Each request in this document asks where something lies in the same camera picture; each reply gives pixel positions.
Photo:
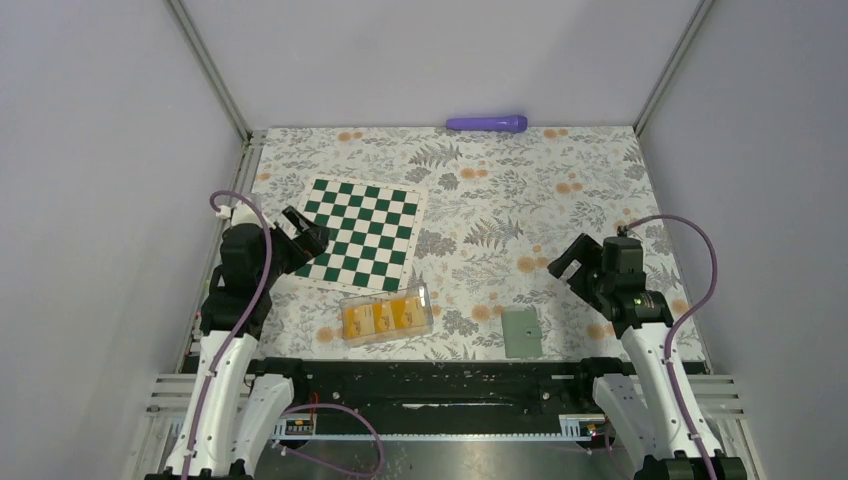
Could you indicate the green white chessboard mat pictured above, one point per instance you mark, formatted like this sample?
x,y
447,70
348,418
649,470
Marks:
x,y
373,227

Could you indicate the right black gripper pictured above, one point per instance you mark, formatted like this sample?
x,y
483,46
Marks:
x,y
588,252

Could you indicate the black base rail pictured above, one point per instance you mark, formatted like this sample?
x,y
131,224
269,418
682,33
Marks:
x,y
453,398

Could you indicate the green leather card holder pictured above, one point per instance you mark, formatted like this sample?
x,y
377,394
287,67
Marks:
x,y
522,334

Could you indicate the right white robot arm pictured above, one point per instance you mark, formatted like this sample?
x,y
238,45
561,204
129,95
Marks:
x,y
653,411

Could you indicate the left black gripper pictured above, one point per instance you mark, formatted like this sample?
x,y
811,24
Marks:
x,y
310,243

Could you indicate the clear plastic card box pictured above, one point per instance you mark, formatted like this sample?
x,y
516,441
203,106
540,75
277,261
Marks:
x,y
416,290

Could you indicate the purple cylinder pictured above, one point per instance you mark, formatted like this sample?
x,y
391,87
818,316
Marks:
x,y
511,124

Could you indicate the floral tablecloth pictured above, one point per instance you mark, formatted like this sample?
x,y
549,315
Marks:
x,y
500,207

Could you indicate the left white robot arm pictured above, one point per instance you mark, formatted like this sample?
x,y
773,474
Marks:
x,y
219,439

